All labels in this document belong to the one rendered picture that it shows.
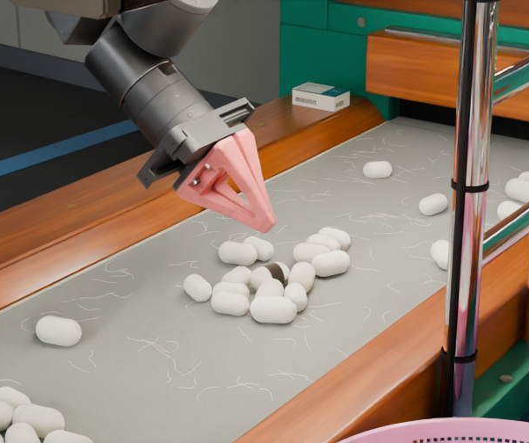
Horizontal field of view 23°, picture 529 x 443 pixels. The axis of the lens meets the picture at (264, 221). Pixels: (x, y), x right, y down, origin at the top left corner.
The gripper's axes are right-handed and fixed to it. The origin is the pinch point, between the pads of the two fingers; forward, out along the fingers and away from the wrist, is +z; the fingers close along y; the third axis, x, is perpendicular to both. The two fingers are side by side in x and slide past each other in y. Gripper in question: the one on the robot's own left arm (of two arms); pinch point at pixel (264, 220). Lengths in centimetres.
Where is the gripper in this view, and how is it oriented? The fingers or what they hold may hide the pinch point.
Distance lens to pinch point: 102.4
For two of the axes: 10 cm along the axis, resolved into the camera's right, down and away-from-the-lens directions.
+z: 6.4, 7.5, -1.6
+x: -5.3, 5.9, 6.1
